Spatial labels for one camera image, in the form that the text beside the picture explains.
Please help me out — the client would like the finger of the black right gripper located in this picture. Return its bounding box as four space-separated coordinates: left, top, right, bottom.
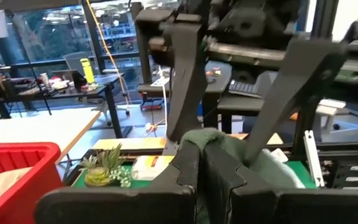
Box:
134 8 210 143
243 20 358 163

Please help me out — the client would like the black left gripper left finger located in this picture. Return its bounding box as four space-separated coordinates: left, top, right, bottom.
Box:
34 141 201 224

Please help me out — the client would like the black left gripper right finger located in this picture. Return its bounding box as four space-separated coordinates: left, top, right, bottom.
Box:
203 142 358 224

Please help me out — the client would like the dark green sweatshirt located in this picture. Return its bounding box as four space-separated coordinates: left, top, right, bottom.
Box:
180 127 306 224

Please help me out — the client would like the red plastic laundry bin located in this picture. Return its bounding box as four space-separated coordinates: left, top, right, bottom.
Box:
0 142 63 224

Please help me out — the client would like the black office desk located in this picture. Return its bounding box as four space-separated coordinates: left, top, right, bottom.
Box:
137 60 233 130
0 73 133 139
218 93 270 134

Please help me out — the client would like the small artificial succulent plant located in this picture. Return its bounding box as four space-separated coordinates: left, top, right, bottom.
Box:
78 142 134 189

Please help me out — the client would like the white step stool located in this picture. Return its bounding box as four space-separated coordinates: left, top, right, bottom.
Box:
315 98 358 144

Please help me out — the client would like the clear package with orange label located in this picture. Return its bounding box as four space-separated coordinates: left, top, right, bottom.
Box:
131 154 176 182

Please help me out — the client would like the small red blue cart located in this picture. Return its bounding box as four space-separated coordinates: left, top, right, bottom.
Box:
140 98 165 112

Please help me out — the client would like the black computer keyboard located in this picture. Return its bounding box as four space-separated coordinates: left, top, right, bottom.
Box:
228 79 262 100

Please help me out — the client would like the yellow-green drink bottle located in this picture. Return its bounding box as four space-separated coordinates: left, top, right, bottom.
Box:
79 57 96 85

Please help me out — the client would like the grey office chair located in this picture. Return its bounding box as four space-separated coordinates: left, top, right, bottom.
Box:
63 51 90 75

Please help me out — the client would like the light wooden desk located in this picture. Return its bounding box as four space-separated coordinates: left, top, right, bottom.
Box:
0 107 102 164

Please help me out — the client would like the white cup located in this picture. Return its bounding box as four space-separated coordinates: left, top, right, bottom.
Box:
39 73 51 88

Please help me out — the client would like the white cable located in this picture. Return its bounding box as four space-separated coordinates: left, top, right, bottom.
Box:
157 65 171 138

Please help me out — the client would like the yellow power cord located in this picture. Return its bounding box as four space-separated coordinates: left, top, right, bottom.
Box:
85 0 132 105

